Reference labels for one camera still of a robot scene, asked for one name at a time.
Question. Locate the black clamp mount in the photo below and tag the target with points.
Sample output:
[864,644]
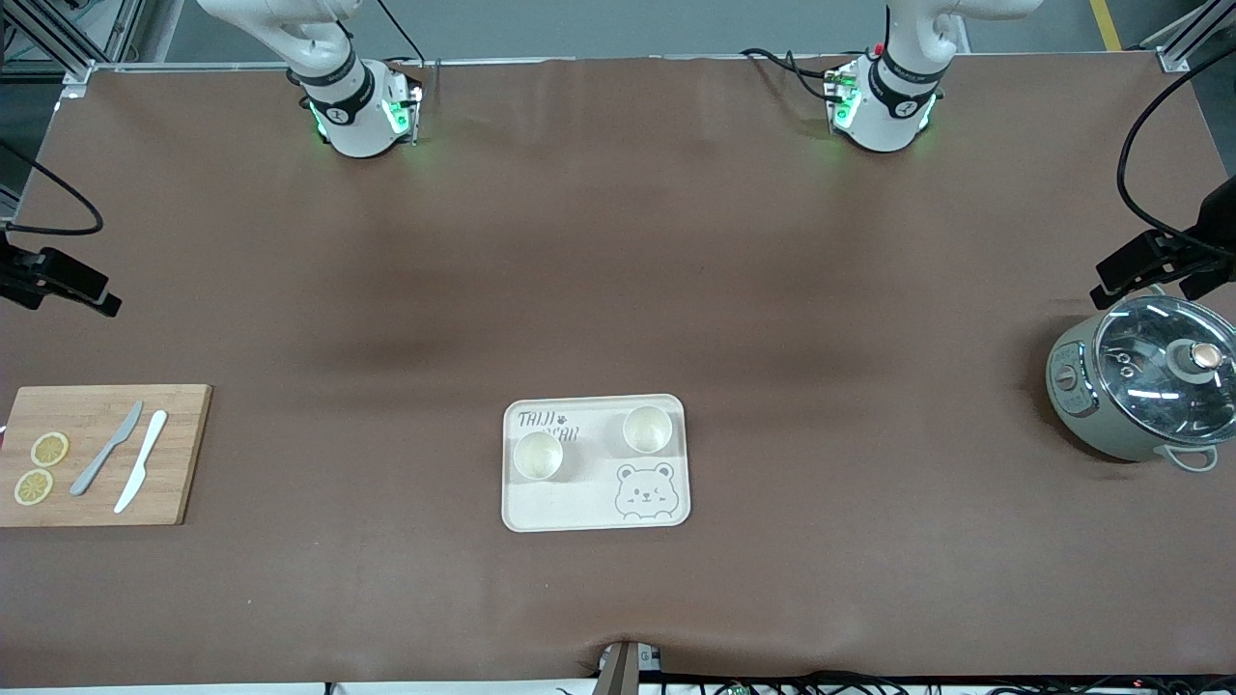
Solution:
[58,275]
[1149,256]

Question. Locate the brown table cover mat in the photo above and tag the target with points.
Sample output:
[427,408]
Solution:
[618,251]

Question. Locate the lemon slice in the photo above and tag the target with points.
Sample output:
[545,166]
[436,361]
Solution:
[34,486]
[49,449]

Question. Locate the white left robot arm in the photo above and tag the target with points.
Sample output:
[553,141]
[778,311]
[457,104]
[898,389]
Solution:
[884,121]

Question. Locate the cream bear print tray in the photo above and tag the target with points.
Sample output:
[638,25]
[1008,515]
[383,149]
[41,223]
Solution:
[589,502]

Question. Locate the bamboo cutting board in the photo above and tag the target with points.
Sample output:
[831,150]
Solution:
[179,483]

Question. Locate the grey plastic knife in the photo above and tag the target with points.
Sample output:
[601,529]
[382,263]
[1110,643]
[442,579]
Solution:
[124,425]

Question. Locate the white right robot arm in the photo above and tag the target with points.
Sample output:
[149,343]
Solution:
[352,121]

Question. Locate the aluminium frame profile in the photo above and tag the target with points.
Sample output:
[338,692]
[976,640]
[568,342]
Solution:
[72,69]
[1173,58]

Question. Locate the glass pot lid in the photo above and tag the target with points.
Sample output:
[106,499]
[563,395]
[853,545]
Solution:
[1149,396]

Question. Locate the white plastic knife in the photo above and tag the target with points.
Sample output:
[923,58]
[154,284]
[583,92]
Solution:
[145,454]

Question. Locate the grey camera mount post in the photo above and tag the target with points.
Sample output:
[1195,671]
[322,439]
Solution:
[623,671]

